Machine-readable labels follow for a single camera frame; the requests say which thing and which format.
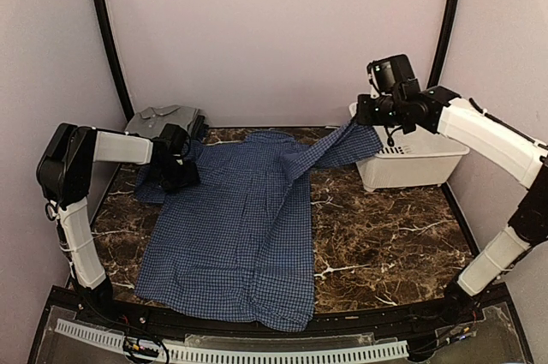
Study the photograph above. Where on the grey folded shirt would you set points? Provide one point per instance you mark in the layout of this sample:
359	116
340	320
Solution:
150	122

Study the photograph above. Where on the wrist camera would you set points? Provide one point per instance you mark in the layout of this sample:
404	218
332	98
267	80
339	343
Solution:
392	75
174	142

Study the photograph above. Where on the white plastic basket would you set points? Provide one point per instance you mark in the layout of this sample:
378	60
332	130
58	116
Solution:
416	159

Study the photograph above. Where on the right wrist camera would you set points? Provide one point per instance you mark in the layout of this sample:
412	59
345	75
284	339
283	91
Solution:
392	75

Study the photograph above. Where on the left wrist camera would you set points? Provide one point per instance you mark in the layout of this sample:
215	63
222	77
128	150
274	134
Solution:
174	142

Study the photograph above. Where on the blue checked long sleeve shirt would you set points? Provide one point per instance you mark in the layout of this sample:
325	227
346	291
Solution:
245	231

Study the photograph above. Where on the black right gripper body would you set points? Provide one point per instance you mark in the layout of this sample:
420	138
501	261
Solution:
387	113

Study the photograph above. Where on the black front rail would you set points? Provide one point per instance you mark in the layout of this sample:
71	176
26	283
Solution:
217	318

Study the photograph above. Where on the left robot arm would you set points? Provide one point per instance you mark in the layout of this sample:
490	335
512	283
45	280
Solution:
64	174

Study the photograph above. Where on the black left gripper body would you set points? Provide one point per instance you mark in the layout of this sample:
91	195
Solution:
175	176

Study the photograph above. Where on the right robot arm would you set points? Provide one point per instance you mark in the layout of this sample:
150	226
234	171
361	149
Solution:
442	111

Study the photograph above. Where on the right black frame post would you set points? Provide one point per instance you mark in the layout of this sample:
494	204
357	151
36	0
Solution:
443	43

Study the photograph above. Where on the white slotted cable duct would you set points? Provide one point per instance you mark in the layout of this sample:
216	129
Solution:
209	349

